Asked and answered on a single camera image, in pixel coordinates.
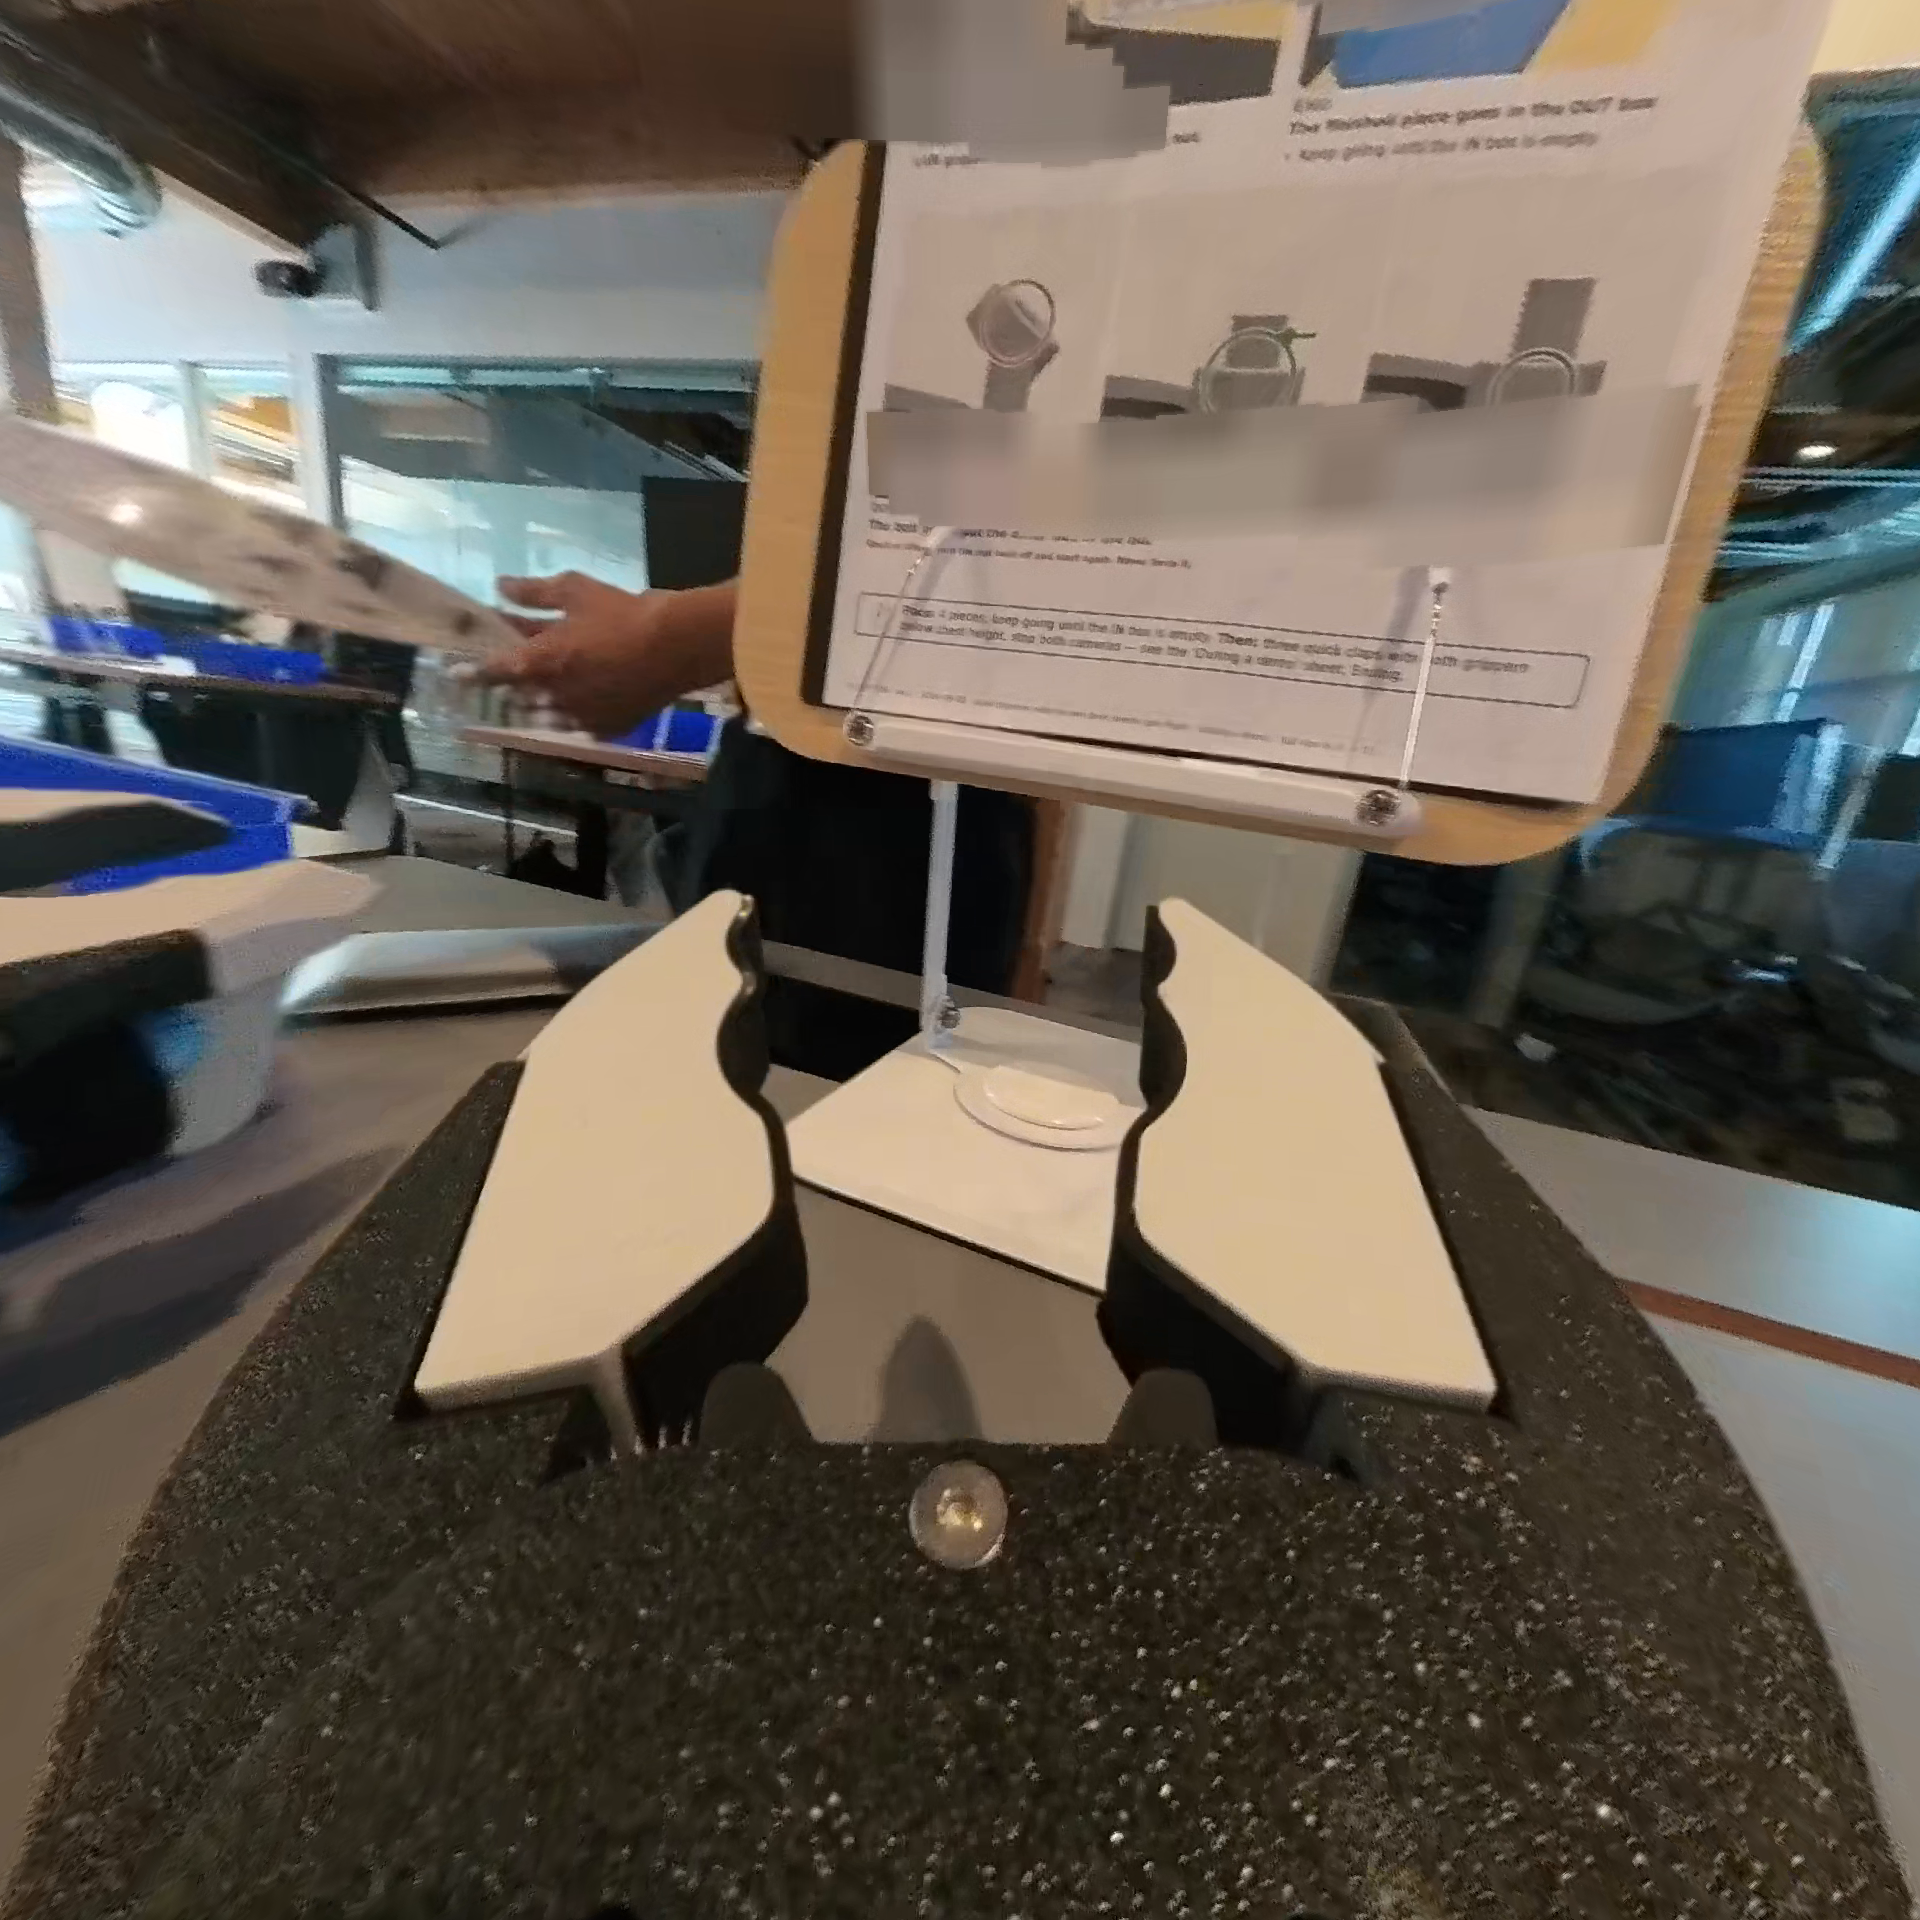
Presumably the printed instruction sheet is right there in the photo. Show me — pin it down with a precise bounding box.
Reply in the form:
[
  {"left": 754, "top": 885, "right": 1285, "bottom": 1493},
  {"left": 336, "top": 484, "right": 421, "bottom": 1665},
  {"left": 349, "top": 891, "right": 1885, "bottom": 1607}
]
[{"left": 823, "top": 0, "right": 1823, "bottom": 800}]

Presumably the white paper sheet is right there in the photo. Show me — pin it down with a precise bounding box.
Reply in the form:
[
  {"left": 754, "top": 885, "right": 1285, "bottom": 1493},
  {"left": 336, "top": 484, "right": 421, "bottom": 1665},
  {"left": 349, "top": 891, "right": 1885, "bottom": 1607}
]
[{"left": 0, "top": 406, "right": 530, "bottom": 657}]

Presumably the large blue plastic bin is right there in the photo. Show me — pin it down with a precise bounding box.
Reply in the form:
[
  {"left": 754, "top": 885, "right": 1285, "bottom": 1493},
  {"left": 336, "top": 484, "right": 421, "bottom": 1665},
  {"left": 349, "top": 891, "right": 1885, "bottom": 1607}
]
[{"left": 0, "top": 732, "right": 317, "bottom": 840}]

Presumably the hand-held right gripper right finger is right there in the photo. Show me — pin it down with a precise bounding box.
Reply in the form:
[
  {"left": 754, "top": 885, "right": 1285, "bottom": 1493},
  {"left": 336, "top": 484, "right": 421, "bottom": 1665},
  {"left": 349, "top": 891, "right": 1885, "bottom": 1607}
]
[{"left": 1100, "top": 896, "right": 1503, "bottom": 1449}]

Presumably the row of blue bins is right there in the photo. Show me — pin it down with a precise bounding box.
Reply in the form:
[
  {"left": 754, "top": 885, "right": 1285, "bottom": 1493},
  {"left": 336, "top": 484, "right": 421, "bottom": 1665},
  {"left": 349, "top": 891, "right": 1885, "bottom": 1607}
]
[{"left": 42, "top": 612, "right": 328, "bottom": 688}]

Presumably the black monitor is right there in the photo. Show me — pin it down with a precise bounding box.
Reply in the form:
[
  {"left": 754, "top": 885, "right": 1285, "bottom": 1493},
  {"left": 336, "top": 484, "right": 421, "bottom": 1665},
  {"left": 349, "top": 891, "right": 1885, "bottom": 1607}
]
[{"left": 642, "top": 473, "right": 752, "bottom": 597}]

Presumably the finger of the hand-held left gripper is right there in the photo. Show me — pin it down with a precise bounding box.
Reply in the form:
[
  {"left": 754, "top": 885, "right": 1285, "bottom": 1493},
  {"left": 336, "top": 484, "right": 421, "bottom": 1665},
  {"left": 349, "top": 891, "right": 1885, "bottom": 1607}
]
[
  {"left": 0, "top": 787, "right": 295, "bottom": 897},
  {"left": 0, "top": 855, "right": 380, "bottom": 976}
]

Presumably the black office chair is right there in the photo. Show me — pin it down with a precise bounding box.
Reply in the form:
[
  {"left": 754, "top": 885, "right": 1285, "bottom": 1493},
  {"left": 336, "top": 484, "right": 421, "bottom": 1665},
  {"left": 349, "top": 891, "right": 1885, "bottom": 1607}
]
[{"left": 1568, "top": 825, "right": 1920, "bottom": 1104}]

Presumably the another person's forearm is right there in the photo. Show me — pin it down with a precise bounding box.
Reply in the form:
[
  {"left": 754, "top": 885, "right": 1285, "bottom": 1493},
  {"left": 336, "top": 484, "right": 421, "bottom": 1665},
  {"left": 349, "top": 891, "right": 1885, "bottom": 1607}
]
[{"left": 630, "top": 576, "right": 754, "bottom": 724}]

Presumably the white board stand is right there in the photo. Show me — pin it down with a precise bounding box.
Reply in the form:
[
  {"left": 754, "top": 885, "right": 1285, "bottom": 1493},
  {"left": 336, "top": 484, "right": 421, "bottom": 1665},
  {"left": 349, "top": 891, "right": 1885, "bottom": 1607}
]
[{"left": 786, "top": 708, "right": 1426, "bottom": 1295}]

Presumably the silver ventilation duct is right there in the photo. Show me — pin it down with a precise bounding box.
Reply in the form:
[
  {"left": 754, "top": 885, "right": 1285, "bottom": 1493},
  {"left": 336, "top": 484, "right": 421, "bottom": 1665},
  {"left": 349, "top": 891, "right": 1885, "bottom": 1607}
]
[{"left": 0, "top": 65, "right": 164, "bottom": 232}]

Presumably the grey metal plate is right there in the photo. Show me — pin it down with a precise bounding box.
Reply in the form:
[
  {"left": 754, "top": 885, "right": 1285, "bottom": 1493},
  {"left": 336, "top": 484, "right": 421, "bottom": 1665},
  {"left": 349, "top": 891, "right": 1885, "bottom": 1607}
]
[{"left": 280, "top": 919, "right": 663, "bottom": 1024}]

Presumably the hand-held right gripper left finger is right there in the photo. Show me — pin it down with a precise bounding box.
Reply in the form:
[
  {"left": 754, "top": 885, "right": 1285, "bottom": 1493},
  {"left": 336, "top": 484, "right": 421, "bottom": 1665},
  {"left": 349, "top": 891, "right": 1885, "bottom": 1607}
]
[{"left": 407, "top": 886, "right": 811, "bottom": 1461}]

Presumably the background work table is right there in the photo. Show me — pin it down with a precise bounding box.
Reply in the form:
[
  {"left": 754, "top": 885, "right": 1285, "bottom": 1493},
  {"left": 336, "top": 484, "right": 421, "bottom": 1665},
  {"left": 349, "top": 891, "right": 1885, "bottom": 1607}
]
[
  {"left": 0, "top": 643, "right": 410, "bottom": 840},
  {"left": 456, "top": 723, "right": 720, "bottom": 902}
]

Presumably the wooden display board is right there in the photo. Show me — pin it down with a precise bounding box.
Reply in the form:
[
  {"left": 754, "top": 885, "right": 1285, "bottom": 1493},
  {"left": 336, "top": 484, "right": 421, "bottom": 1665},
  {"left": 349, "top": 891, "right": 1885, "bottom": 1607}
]
[{"left": 732, "top": 0, "right": 1828, "bottom": 865}]

